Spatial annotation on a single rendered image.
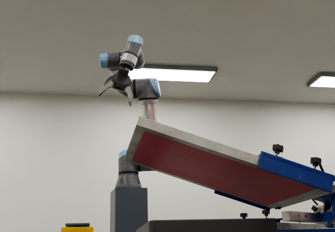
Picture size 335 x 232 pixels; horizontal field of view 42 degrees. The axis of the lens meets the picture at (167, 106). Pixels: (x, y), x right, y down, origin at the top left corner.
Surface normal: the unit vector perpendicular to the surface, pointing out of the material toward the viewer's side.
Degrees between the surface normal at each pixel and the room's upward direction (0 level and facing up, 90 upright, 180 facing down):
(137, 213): 90
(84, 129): 90
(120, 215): 90
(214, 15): 180
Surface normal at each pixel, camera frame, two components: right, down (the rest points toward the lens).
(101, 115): 0.18, -0.34
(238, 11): 0.04, 0.94
